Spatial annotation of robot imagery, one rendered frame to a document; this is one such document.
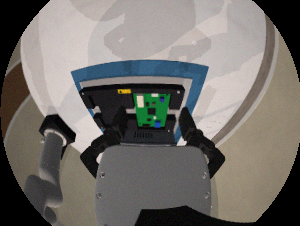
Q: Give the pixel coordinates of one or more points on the green circuit board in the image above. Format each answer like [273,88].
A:
[150,111]

